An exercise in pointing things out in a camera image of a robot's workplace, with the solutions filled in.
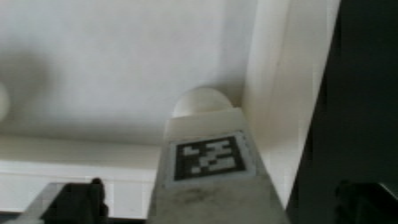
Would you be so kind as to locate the white leg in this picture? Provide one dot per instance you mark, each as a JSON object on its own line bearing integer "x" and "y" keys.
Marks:
{"x": 214, "y": 187}

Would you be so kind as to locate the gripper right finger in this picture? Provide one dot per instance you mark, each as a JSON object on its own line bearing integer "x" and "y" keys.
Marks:
{"x": 367, "y": 203}

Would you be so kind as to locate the white square table top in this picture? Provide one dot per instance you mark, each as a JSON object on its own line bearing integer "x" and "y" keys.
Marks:
{"x": 102, "y": 58}

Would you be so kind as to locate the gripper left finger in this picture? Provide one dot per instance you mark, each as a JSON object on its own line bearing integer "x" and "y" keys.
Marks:
{"x": 68, "y": 204}

